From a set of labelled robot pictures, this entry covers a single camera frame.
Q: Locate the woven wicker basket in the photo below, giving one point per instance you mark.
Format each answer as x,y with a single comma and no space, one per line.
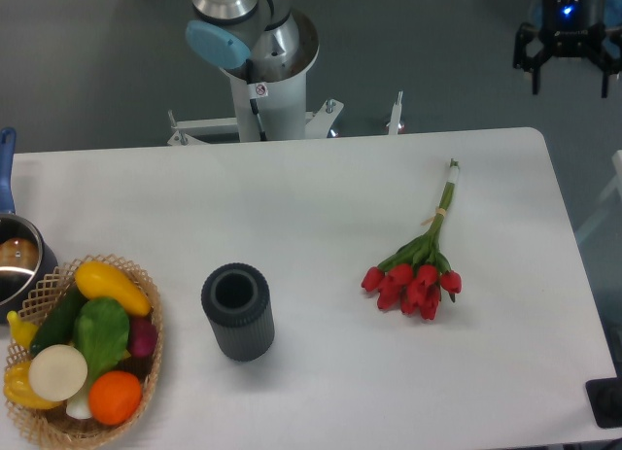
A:
53,429

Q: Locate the yellow squash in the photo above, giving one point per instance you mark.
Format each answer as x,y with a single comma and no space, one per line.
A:
96,279

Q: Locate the purple red onion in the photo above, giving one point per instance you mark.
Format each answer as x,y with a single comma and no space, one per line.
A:
142,338

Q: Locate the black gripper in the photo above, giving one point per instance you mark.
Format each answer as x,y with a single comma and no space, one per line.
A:
568,28

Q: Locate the dark grey ribbed vase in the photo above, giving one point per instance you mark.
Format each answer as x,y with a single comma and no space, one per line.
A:
236,301

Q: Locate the blue handled saucepan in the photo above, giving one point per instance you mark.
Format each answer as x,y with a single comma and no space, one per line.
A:
25,256

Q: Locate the orange fruit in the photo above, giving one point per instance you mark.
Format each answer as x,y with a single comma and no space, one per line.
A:
114,397

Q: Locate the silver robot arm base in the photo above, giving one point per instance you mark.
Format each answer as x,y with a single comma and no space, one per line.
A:
266,48

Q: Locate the green lettuce leaf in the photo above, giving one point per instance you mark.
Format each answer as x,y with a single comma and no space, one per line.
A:
101,333

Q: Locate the white round onion slice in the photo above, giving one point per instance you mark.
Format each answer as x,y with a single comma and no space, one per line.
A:
57,373

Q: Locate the black device at table edge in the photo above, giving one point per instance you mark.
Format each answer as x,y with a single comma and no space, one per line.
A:
605,400

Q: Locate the yellow bell pepper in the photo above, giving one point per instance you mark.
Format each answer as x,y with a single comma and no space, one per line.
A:
18,390

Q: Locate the red tulip bouquet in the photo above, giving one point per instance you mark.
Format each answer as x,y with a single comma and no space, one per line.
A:
417,275

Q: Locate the dark green cucumber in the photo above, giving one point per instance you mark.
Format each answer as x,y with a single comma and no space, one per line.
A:
59,324

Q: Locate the white metal mounting frame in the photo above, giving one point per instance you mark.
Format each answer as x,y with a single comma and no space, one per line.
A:
319,124

